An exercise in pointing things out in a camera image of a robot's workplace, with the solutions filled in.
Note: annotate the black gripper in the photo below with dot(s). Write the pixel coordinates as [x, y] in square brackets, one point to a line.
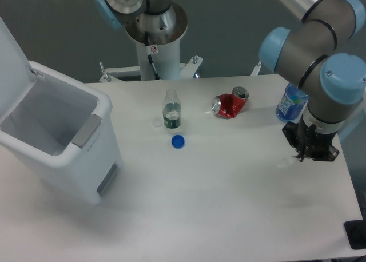
[308, 143]

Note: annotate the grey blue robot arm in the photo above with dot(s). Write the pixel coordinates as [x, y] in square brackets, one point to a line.
[334, 82]

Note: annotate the white trash bin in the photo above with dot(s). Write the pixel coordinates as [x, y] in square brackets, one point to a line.
[58, 127]

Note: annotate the blue plastic water bottle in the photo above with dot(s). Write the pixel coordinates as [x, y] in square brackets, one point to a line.
[291, 104]

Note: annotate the crushed red soda can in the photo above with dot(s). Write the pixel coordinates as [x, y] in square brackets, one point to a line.
[229, 105]

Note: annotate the black device at table edge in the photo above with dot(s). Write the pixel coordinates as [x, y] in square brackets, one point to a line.
[355, 230]

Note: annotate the blue bottle cap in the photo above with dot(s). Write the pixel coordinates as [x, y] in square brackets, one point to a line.
[177, 141]

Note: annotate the clear green-label plastic bottle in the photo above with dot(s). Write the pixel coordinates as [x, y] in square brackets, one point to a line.
[171, 110]

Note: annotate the white bottle cap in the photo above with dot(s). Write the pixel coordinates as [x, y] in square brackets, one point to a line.
[157, 122]

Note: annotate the white pedestal base frame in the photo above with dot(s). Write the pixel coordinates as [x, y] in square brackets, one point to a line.
[154, 71]

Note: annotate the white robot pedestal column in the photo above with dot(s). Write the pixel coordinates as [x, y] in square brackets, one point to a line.
[158, 36]

